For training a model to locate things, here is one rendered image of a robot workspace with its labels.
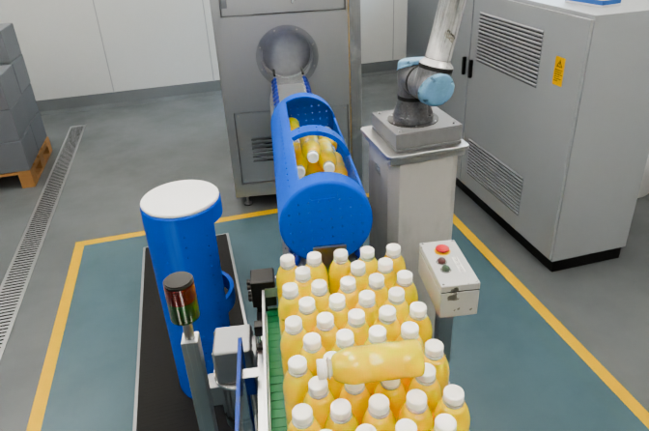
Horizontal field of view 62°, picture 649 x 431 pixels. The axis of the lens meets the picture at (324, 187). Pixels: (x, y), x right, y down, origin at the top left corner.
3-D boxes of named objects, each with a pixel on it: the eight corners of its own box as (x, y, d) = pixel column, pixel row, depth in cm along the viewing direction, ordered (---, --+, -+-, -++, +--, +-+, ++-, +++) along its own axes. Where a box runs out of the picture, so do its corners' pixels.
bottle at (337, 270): (359, 309, 156) (358, 256, 148) (344, 323, 152) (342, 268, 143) (341, 300, 160) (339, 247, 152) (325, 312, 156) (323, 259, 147)
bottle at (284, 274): (306, 309, 157) (302, 256, 149) (302, 326, 151) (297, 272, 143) (283, 307, 158) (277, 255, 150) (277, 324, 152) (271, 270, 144)
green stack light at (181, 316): (201, 304, 121) (198, 287, 119) (199, 324, 115) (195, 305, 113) (172, 308, 120) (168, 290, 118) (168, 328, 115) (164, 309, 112)
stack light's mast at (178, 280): (205, 326, 124) (194, 269, 116) (203, 345, 118) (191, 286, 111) (177, 329, 123) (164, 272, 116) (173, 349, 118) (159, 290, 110)
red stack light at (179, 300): (198, 287, 119) (195, 272, 117) (195, 305, 113) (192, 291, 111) (168, 290, 118) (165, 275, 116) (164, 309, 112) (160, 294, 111)
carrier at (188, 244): (208, 414, 218) (260, 372, 236) (170, 228, 178) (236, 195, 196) (167, 380, 235) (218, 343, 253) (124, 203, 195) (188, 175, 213)
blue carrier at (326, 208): (337, 148, 248) (331, 88, 234) (375, 255, 170) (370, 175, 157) (275, 157, 246) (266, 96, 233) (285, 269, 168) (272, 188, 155)
